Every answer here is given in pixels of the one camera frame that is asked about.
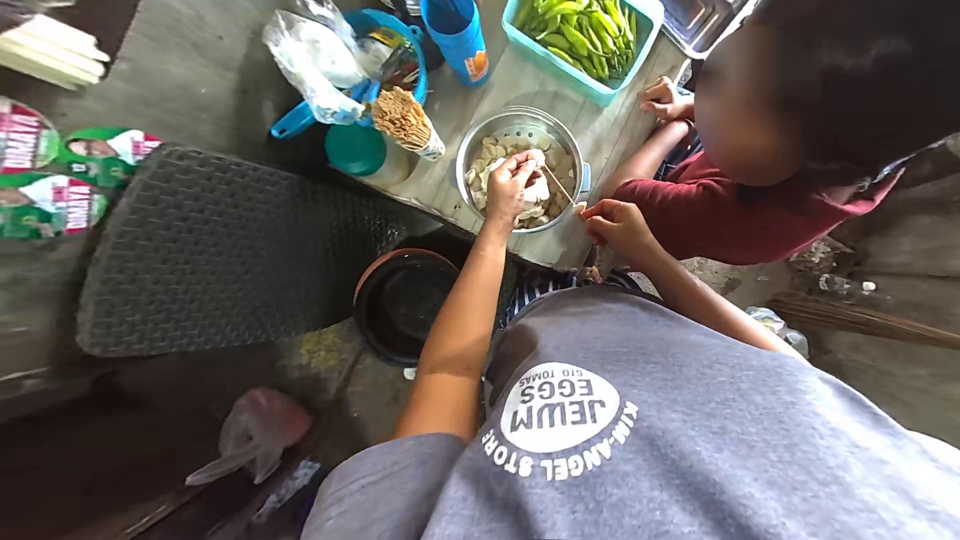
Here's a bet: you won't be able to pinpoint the pile of green chili peppers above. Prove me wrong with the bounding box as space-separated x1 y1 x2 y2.
513 0 639 84

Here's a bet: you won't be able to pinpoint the pile of pale food pieces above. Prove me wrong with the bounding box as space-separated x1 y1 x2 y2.
465 133 578 230

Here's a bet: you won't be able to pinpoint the person's right forearm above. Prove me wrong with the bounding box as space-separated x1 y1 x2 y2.
631 243 810 363

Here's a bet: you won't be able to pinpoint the silver metal colander pot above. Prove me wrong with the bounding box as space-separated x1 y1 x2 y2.
455 105 593 234

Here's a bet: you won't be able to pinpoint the person's left hand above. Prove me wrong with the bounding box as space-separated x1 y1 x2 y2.
486 147 547 230

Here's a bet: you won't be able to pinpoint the person's right hand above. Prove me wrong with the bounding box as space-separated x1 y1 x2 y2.
580 198 661 271

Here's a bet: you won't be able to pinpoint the person's legs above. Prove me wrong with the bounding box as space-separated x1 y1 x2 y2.
501 266 663 330

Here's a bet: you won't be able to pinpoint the black plastic basin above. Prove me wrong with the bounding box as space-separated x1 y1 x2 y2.
353 250 461 369

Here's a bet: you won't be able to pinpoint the person's left forearm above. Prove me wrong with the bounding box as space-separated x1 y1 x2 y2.
393 216 519 444

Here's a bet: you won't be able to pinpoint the white crumpled plastic bag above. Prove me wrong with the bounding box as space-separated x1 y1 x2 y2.
744 306 810 360

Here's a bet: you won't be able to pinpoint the crumpled bluish white plastic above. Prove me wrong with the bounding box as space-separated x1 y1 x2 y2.
252 459 323 525

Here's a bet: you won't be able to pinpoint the white patterned paper cup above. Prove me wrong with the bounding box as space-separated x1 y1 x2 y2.
411 121 447 163

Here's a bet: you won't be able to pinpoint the wooden table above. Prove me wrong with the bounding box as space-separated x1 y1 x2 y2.
330 0 695 285

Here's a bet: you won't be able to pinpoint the clear plastic bag, white contents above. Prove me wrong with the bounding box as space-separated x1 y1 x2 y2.
262 0 370 126

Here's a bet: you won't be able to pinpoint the cluster of skewered whitish slices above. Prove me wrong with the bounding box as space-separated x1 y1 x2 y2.
521 148 552 207

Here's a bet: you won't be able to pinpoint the black woven plastic chair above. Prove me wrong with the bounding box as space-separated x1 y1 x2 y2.
76 142 410 359

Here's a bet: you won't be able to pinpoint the pinkish translucent plastic bag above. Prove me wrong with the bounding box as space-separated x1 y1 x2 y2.
185 387 313 486

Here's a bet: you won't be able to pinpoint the bundle of wooden sticks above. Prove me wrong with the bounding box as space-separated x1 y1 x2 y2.
371 86 435 153

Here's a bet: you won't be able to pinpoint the stack of whitish strips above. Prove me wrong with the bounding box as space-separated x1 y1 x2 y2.
0 13 111 92

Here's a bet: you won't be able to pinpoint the thin wooden skewer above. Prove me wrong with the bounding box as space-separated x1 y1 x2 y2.
541 162 579 207

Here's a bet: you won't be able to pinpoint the blue plastic basket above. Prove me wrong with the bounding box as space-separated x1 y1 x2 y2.
270 8 429 141

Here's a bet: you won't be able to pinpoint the silver rectangular metal tray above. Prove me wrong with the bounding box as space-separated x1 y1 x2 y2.
658 0 762 60

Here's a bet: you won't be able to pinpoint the light teal plastic tub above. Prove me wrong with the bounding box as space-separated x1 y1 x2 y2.
501 0 666 108

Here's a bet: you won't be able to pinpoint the brown-rimmed round basin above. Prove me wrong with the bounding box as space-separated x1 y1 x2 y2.
354 248 459 305

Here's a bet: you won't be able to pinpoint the jar with teal lid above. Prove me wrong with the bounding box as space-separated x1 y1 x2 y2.
324 122 418 189

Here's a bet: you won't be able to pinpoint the blue plastic cup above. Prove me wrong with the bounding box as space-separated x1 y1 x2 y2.
420 0 492 87

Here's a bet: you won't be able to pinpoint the clear plastic bottle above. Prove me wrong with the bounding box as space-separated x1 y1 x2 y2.
818 273 877 296

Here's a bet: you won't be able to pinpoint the brown stick broom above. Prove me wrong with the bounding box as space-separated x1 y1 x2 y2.
769 291 960 351

